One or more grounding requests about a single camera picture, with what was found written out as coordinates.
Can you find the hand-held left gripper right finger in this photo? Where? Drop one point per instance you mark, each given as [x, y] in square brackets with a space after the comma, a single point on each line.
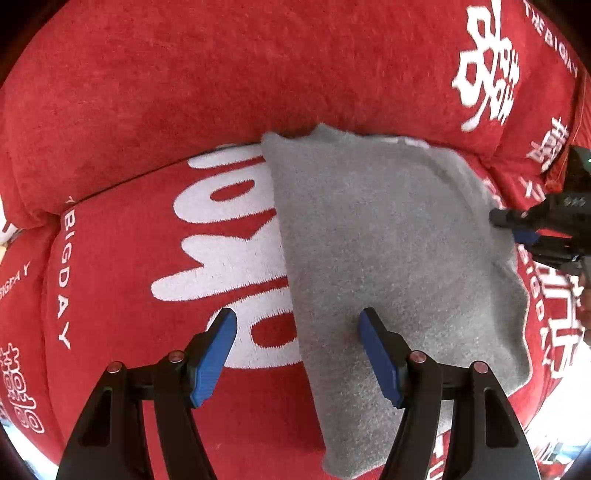
[381, 357]

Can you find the grey fleece garment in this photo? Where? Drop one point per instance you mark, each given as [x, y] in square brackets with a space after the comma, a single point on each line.
[392, 254]

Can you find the person's right hand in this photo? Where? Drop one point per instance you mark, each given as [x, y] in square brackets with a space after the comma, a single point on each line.
[586, 309]

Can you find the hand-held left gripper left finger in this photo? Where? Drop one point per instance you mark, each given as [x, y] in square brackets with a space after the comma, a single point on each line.
[214, 357]

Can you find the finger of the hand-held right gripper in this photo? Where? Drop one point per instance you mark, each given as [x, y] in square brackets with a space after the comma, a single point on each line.
[519, 220]
[549, 251]

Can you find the red blanket white lettering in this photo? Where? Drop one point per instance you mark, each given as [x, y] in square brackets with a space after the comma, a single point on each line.
[161, 115]

